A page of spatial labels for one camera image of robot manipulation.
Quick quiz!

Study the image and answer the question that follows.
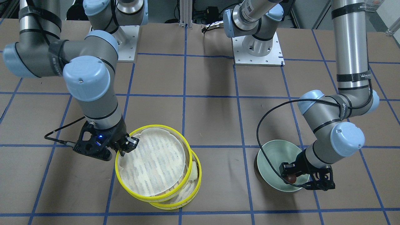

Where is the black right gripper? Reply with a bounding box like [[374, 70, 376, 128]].
[[73, 119, 140, 161]]

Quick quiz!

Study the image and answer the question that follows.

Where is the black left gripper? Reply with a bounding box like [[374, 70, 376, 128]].
[[280, 151, 336, 191]]

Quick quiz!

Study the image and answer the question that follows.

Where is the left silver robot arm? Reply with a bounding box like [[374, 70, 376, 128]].
[[258, 0, 379, 192]]

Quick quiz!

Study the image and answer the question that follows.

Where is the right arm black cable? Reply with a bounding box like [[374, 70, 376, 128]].
[[44, 116, 86, 147]]

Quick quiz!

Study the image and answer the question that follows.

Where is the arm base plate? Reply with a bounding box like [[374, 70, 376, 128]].
[[91, 25, 140, 62], [231, 32, 285, 67]]

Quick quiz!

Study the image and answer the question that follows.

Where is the brown steamed bun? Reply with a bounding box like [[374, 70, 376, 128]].
[[285, 174, 297, 184]]

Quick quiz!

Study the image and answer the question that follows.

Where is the black braided cable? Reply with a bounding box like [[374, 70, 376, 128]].
[[256, 41, 374, 188]]

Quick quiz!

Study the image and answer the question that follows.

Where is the white steamed bun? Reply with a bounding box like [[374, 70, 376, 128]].
[[189, 161, 199, 181]]

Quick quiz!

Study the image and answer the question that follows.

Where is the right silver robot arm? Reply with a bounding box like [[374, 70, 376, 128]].
[[3, 0, 148, 161]]

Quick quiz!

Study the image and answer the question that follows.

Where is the light green plate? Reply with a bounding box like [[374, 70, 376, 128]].
[[256, 140, 302, 192]]

